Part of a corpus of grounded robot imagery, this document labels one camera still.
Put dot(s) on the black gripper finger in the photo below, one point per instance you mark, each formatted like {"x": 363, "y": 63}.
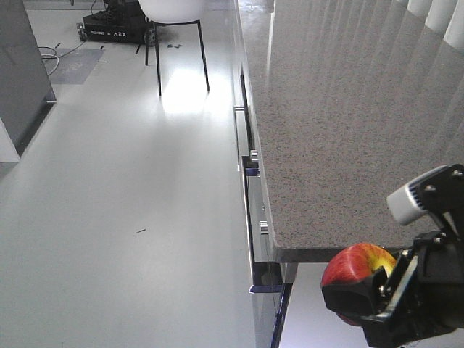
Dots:
{"x": 353, "y": 297}

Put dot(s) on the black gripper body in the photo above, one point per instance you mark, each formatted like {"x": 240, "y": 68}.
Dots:
{"x": 426, "y": 297}

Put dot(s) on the red yellow apple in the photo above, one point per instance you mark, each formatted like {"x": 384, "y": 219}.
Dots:
{"x": 360, "y": 260}

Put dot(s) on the black wheeled robot base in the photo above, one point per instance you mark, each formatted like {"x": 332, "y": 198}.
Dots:
{"x": 120, "y": 22}

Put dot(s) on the grey speckled kitchen counter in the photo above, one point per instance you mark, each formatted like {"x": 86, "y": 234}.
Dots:
{"x": 348, "y": 101}

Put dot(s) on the white chair black legs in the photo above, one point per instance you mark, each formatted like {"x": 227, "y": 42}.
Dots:
{"x": 161, "y": 13}

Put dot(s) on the grey cabinet at left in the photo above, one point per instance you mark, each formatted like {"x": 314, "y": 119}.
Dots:
{"x": 26, "y": 92}

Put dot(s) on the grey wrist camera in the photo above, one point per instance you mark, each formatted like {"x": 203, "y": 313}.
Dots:
{"x": 437, "y": 191}

